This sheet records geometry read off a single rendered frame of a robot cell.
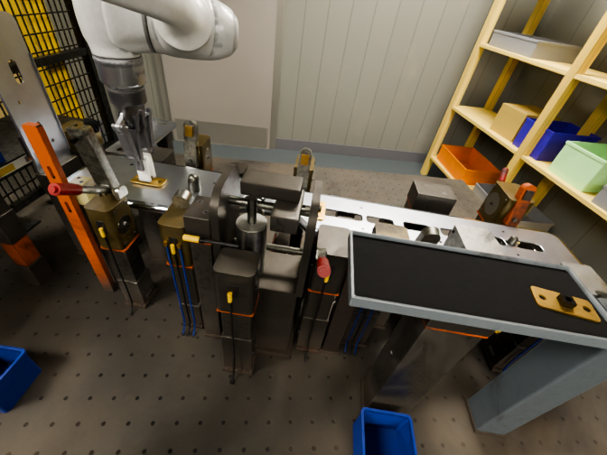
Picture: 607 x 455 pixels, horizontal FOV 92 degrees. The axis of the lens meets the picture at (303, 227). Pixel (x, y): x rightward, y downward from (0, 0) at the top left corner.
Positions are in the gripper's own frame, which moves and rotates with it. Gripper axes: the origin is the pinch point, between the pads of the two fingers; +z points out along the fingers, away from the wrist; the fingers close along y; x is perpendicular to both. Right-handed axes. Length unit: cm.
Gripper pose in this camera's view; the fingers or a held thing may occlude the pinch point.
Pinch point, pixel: (144, 167)
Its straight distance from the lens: 88.5
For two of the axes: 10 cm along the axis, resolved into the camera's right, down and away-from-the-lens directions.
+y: 1.1, -6.3, 7.7
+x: -9.9, -1.7, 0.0
